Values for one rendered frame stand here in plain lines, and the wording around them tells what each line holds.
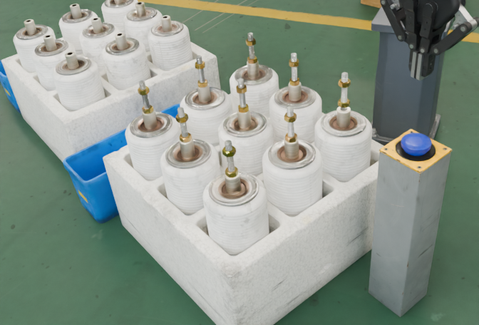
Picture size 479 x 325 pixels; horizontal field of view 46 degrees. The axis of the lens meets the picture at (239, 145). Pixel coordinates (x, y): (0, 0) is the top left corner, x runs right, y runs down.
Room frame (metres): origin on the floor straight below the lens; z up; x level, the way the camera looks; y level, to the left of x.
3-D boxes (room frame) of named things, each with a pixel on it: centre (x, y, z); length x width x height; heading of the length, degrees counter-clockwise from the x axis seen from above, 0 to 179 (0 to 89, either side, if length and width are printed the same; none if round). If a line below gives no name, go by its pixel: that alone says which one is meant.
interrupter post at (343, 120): (0.77, -0.18, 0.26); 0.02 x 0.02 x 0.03
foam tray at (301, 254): (0.80, -0.01, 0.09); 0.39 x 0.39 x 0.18; 35
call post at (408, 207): (0.61, -0.24, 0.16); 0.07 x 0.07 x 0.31; 35
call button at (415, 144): (0.61, -0.24, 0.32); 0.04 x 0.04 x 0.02
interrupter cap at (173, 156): (0.74, 0.08, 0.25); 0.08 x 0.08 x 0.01
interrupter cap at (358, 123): (0.77, -0.18, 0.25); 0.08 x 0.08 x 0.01
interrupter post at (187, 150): (0.74, 0.08, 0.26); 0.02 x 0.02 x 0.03
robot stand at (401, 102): (1.07, -0.39, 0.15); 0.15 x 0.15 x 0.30; 61
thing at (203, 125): (0.90, 0.05, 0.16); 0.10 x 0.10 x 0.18
